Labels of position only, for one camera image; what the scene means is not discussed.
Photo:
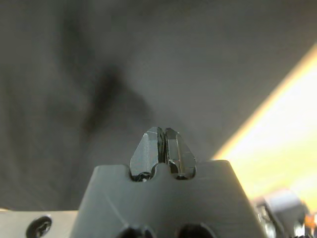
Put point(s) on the black Unitree polo shirt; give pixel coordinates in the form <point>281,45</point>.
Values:
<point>99,86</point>

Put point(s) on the white mount block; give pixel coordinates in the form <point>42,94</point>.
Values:
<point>284,208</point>

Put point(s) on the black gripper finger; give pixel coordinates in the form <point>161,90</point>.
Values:
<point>146,156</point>
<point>179,158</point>

